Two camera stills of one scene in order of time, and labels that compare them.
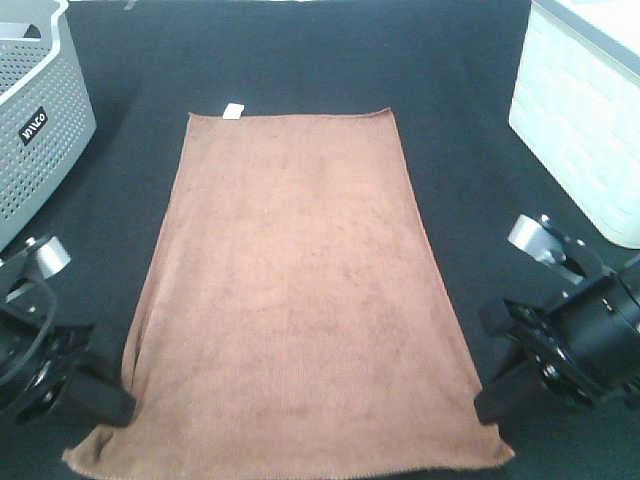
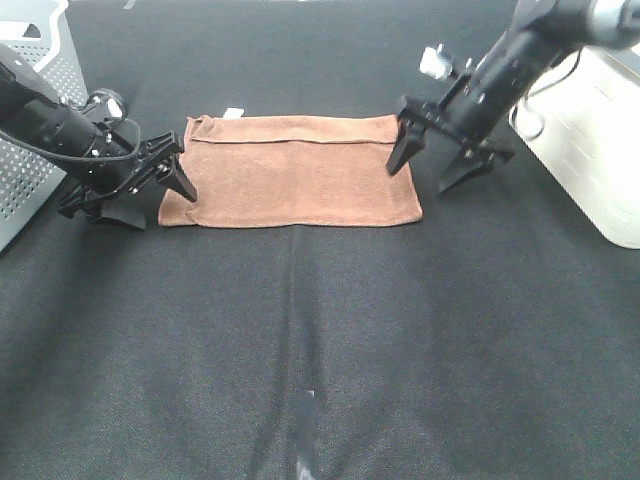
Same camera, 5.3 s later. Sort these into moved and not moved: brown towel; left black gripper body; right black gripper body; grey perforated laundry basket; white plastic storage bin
Moved: left black gripper body; right black gripper body; brown towel
Not moved: grey perforated laundry basket; white plastic storage bin
